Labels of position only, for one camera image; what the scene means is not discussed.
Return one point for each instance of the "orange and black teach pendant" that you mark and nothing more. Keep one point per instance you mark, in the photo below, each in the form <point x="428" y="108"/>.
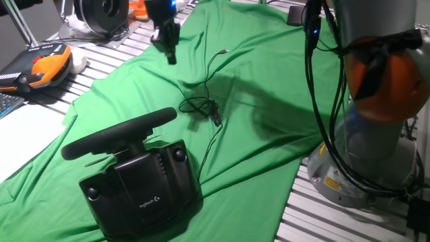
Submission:
<point x="43" y="67"/>

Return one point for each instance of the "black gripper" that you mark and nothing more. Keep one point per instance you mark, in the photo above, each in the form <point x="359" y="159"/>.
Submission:
<point x="163" y="13"/>

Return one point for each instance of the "black keyboard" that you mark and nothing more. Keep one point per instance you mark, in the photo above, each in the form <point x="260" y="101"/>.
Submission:
<point x="8" y="104"/>

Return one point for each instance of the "white mouse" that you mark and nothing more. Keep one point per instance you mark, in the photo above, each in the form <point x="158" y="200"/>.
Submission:
<point x="79" y="60"/>

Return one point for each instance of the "white sheet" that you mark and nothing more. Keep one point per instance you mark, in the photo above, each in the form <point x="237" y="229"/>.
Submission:
<point x="27" y="141"/>

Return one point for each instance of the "black and white marker tag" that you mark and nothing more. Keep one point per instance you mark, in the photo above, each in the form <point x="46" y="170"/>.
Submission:
<point x="192" y="2"/>

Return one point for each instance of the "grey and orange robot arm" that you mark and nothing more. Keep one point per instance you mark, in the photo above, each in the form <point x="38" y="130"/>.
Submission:
<point x="369" y="151"/>

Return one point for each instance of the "black racing steering wheel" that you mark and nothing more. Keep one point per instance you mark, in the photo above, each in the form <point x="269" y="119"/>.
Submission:
<point x="117" y="131"/>

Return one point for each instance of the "black wheel base housing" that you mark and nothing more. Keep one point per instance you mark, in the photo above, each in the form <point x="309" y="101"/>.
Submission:
<point x="141" y="188"/>

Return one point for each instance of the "dark sleeved person arm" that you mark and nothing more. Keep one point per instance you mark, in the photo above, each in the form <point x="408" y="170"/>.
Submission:
<point x="16" y="5"/>

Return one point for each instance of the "slanted grey metal pole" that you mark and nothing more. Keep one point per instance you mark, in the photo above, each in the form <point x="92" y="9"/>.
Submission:
<point x="23" y="27"/>

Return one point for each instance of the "green cloth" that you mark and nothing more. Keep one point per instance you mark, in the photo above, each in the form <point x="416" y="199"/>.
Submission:
<point x="252" y="84"/>

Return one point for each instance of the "black flat phone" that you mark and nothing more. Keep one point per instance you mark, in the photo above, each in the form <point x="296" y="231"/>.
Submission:
<point x="295" y="16"/>

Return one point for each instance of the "orange item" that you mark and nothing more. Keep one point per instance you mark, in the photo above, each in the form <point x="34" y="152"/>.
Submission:
<point x="138" y="10"/>

